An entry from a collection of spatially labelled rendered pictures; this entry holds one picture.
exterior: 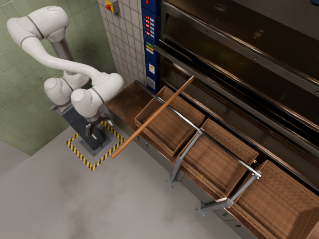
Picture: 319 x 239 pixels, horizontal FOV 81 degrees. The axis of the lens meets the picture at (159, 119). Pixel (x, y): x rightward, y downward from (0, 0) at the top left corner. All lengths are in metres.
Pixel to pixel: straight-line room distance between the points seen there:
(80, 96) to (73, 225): 1.92
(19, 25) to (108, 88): 0.60
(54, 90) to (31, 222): 1.67
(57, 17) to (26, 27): 0.17
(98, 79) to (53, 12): 0.50
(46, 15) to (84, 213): 2.05
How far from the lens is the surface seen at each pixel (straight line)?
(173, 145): 2.01
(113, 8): 1.98
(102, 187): 2.59
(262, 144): 1.83
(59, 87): 1.75
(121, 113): 2.22
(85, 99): 0.96
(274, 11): 1.18
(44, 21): 1.33
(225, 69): 1.44
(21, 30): 1.32
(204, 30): 1.41
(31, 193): 2.92
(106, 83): 1.02
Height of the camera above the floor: 2.47
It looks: 62 degrees down
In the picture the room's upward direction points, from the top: 1 degrees clockwise
